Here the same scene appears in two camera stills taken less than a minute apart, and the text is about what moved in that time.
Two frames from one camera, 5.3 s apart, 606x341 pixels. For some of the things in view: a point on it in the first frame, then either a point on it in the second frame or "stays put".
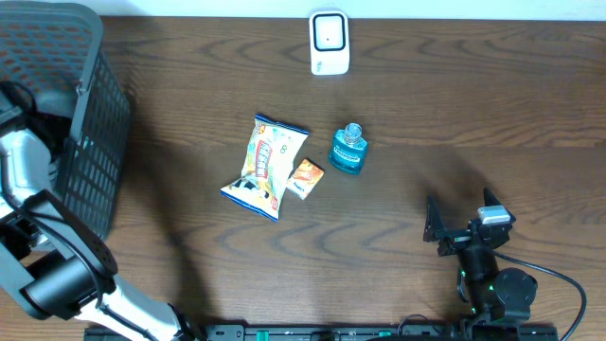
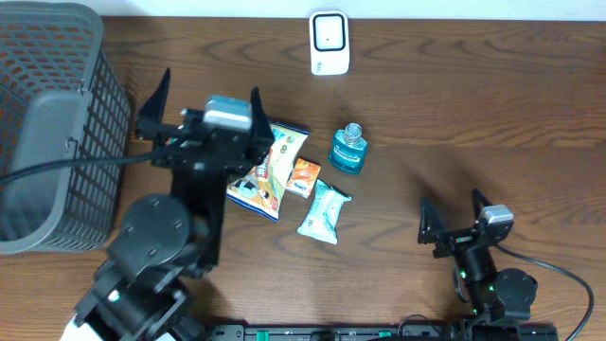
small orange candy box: [305, 179] stays put
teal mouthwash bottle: [347, 149] stays put
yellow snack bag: [270, 156] stays put
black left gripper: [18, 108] -> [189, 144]
